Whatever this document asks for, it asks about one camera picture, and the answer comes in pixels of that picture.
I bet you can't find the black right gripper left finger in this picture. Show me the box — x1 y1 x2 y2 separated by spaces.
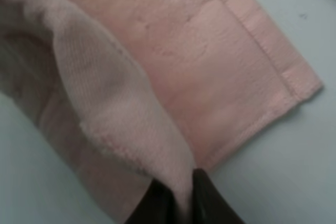
125 179 179 224

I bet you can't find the pink terry towel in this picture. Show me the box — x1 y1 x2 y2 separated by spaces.
1 0 322 223

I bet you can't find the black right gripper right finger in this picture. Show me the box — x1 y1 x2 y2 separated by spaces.
192 169 244 224

